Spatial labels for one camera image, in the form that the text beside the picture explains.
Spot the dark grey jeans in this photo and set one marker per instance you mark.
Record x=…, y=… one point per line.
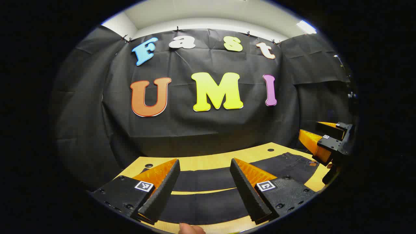
x=201, y=178

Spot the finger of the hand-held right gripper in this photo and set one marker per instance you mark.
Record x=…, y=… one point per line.
x=312, y=143
x=331, y=130

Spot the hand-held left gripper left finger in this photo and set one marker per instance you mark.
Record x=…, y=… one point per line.
x=162, y=195

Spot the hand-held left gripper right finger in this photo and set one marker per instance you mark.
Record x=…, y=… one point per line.
x=248, y=195

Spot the ceiling light panel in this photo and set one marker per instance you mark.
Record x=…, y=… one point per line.
x=305, y=27

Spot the black backdrop cloth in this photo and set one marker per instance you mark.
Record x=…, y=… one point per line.
x=208, y=130

